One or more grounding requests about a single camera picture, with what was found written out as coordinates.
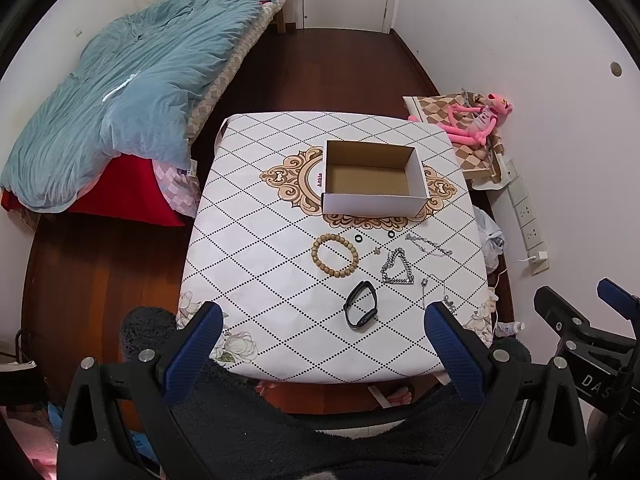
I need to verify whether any white plastic bag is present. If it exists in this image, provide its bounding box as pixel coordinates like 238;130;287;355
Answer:
473;206;506;273

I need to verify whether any black wristband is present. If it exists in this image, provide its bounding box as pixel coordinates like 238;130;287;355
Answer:
343;281;378;330

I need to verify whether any red bed sheet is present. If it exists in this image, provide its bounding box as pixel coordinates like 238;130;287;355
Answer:
0;154;194;229

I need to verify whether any silver chain bracelet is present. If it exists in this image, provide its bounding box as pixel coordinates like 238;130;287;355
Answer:
380;247;417;287

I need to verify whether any white cardboard box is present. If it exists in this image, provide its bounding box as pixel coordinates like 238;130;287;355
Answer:
320;140;430;219

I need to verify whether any pink panther plush toy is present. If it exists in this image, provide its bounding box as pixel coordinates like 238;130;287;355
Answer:
404;91;513;148

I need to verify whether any thin silver necklace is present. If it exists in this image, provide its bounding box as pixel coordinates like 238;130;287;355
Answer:
404;231;455;257

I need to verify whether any brown checkered cushion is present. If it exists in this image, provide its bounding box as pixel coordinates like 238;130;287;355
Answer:
402;90;513;188

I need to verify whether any wooden bead bracelet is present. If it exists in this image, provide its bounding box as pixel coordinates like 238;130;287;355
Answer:
310;232;360;280

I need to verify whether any small white bottle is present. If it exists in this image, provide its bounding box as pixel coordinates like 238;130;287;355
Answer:
494;321;526;338

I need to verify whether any light blue duvet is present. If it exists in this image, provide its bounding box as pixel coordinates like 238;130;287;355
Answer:
1;0;262;214

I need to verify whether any silver pendant chain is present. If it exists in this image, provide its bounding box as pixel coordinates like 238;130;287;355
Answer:
418;276;459;316

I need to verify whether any white patterned tablecloth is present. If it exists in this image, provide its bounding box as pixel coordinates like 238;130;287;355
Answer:
177;112;492;384

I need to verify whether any white wall socket strip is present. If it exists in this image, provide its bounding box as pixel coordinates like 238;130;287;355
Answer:
506;160;549;275

